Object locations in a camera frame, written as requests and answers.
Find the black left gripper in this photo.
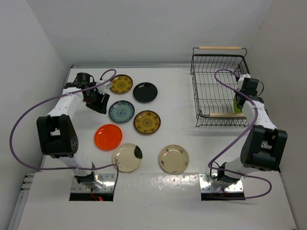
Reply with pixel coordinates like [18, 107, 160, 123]
[82, 87, 109, 114]

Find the lime green plate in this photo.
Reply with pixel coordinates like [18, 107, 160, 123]
[233, 96, 242, 114]

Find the orange plate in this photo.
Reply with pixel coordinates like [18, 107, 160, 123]
[94, 124, 123, 151]

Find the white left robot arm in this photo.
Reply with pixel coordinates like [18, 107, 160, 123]
[36, 72, 111, 191]

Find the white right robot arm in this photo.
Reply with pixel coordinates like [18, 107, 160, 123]
[217, 74, 288, 185]

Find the blue floral plate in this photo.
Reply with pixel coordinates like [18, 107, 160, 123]
[108, 100, 135, 124]

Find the yellow patterned plate rear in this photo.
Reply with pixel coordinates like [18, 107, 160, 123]
[110, 74, 133, 94]

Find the yellow patterned plate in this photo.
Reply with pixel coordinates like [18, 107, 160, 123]
[110, 74, 133, 94]
[133, 110, 161, 135]

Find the glossy black plate right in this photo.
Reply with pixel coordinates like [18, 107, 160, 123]
[133, 82, 158, 103]

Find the yellow patterned plate front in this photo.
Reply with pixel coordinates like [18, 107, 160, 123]
[133, 110, 161, 135]

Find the cream plate with black patch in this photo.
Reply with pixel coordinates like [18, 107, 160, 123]
[112, 143, 143, 173]

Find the cream floral plate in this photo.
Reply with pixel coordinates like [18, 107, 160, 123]
[158, 144, 189, 174]

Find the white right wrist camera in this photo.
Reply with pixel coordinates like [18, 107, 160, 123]
[237, 74, 251, 90]

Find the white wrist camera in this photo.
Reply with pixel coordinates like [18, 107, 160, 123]
[237, 74, 251, 90]
[96, 80, 112, 94]

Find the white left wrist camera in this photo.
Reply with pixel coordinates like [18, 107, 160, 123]
[96, 80, 112, 94]

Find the black wire dish rack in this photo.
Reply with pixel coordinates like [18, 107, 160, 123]
[190, 46, 249, 127]

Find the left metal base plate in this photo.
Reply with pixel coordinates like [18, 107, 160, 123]
[71, 173, 116, 193]

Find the metal base plate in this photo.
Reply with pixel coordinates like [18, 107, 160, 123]
[71, 173, 116, 193]
[199, 173, 244, 194]

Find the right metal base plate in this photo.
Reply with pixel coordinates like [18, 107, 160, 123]
[199, 173, 244, 194]

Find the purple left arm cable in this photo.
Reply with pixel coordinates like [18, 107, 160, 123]
[9, 69, 120, 192]

